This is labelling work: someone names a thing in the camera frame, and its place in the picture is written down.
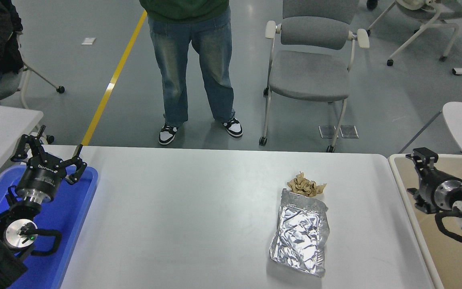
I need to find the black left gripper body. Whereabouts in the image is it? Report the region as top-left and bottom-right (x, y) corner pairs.
(17, 159), (69, 198)

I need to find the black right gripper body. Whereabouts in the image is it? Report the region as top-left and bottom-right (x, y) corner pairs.
(417, 168), (452, 211)

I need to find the tan paper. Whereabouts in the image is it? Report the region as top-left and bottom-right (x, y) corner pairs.
(287, 173), (327, 198)

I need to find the silver foil tray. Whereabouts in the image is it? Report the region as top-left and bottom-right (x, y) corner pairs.
(269, 189), (331, 277)

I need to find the grey padded armchair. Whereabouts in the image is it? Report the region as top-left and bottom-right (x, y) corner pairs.
(259, 0), (370, 153)

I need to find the blue plastic tray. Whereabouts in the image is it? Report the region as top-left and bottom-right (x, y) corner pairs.
(0, 164), (98, 289)

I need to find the large pale bin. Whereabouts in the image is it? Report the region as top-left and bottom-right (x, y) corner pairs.
(388, 154), (462, 289)

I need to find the grey chair with white legs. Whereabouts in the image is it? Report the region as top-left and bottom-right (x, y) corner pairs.
(0, 32), (65, 110)

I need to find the white framed wheeled chair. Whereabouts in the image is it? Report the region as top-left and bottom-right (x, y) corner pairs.
(367, 0), (462, 67)

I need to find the standing person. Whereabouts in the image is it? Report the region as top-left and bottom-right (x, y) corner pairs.
(139, 0), (243, 146)

